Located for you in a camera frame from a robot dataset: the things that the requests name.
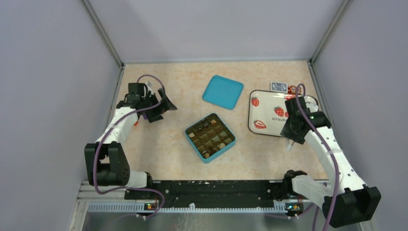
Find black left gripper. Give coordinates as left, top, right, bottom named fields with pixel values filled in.
left=140, top=88, right=176, bottom=122

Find metal tongs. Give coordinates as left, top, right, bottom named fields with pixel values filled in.
left=285, top=139, right=294, bottom=152

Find teal chocolate box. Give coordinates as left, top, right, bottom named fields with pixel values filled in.
left=185, top=113, right=236, bottom=164

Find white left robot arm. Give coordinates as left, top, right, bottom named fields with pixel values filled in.
left=84, top=82, right=166, bottom=199

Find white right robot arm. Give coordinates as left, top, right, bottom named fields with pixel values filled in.
left=248, top=90, right=381, bottom=228

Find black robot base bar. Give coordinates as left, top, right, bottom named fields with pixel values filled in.
left=124, top=179, right=315, bottom=211

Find red dice block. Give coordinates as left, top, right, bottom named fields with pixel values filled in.
left=288, top=85, right=303, bottom=95

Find strawberry print tray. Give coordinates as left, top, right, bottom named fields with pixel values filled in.
left=247, top=90, right=320, bottom=138

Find blue playing card deck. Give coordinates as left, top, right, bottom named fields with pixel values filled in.
left=270, top=82, right=288, bottom=93

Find teal box lid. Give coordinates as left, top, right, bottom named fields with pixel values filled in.
left=202, top=75, right=244, bottom=110

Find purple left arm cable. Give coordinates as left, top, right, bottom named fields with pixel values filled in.
left=93, top=74, right=166, bottom=220

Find metal frame rail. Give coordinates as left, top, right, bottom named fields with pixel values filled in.
left=69, top=182, right=375, bottom=231

